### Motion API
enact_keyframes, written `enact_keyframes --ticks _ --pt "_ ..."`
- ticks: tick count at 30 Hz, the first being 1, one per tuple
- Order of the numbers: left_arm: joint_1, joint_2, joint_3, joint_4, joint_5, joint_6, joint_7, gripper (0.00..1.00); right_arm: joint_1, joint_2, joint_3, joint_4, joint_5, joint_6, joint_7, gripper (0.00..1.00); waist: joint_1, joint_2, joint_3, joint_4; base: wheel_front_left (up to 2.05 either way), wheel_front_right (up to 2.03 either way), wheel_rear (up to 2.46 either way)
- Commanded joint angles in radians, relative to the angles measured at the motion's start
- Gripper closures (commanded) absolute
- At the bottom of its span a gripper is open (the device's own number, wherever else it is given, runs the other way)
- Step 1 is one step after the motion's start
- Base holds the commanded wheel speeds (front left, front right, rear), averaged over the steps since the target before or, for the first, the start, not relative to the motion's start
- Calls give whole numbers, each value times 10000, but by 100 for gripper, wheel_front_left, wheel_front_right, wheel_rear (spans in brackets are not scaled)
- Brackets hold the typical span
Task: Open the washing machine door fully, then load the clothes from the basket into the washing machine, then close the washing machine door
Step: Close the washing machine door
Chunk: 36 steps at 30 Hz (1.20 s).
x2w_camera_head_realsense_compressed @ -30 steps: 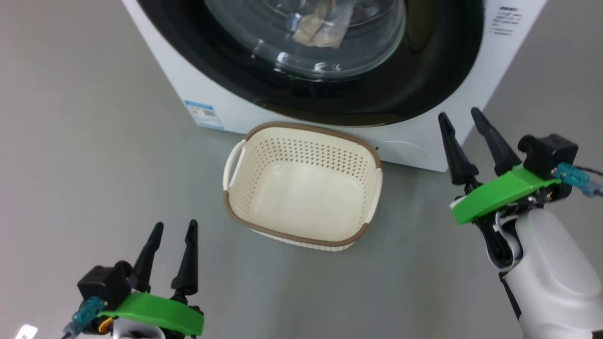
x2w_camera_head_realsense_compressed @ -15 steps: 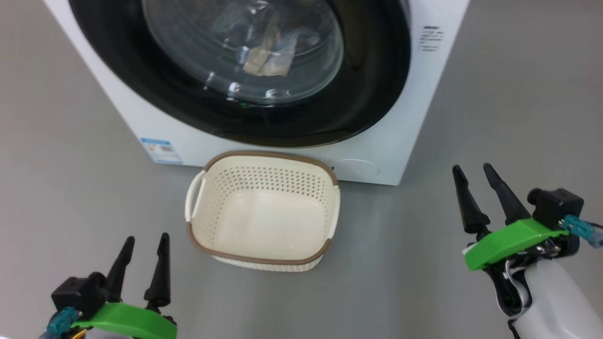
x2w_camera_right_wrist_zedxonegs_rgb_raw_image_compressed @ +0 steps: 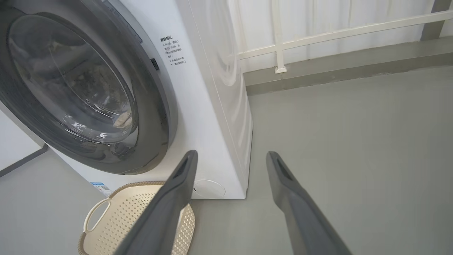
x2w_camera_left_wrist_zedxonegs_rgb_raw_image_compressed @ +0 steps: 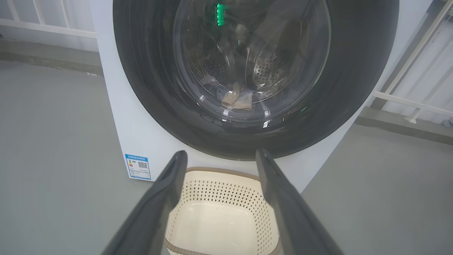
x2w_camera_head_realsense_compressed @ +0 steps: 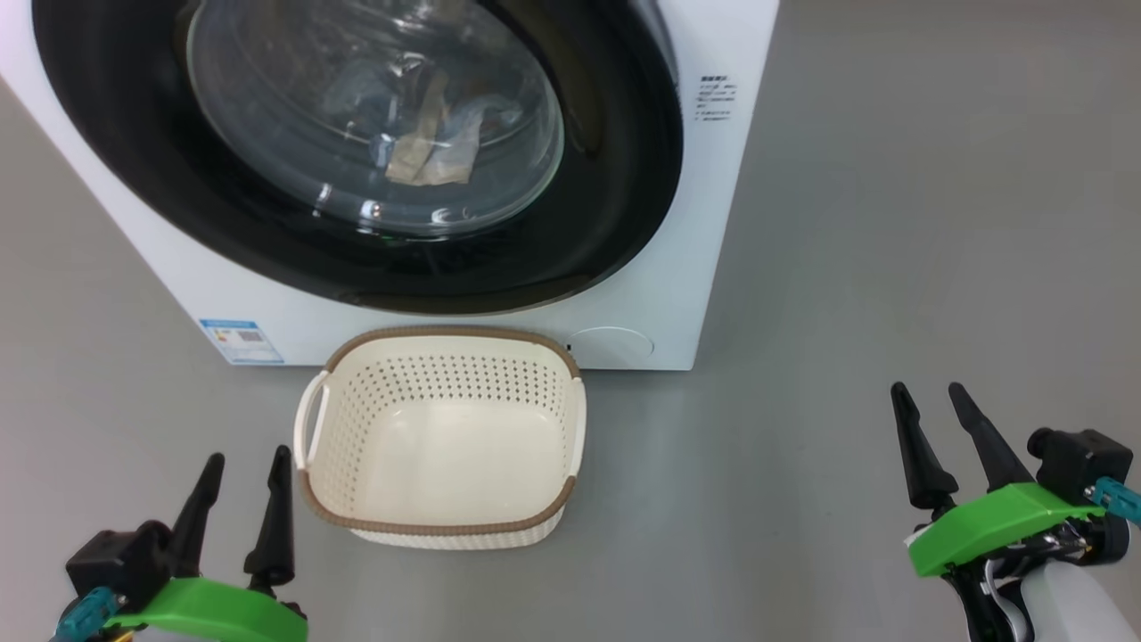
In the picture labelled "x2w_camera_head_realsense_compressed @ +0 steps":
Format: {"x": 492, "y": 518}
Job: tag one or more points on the washing machine door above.
{"x": 615, "y": 178}

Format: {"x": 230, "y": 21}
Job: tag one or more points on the white front-load washing machine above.
{"x": 695, "y": 223}

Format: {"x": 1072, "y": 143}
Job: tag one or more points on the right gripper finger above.
{"x": 989, "y": 437}
{"x": 918, "y": 455}

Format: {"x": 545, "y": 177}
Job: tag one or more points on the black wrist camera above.
{"x": 120, "y": 557}
{"x": 1079, "y": 459}

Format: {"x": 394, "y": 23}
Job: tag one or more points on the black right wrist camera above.
{"x": 1079, "y": 459}

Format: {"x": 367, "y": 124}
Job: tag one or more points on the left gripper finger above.
{"x": 192, "y": 517}
{"x": 272, "y": 526}

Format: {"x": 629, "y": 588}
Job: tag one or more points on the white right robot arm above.
{"x": 1087, "y": 606}

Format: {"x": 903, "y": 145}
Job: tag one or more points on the teal camera connector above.
{"x": 85, "y": 615}
{"x": 1119, "y": 497}

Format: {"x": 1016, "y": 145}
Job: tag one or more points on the round white filter cover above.
{"x": 611, "y": 348}

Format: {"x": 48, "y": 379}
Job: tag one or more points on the cream white garment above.
{"x": 419, "y": 156}

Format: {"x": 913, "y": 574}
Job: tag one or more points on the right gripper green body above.
{"x": 989, "y": 526}

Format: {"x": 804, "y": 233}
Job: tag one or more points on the blue energy label sticker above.
{"x": 241, "y": 341}

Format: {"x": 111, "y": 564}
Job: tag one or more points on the teal left camera connector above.
{"x": 85, "y": 615}

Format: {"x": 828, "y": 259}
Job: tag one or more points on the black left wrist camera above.
{"x": 120, "y": 557}

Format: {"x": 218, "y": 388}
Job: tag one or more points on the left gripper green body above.
{"x": 214, "y": 615}

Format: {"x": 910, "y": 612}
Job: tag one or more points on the cream perforated laundry basket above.
{"x": 446, "y": 455}

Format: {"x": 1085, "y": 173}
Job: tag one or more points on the teal right camera connector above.
{"x": 1119, "y": 497}

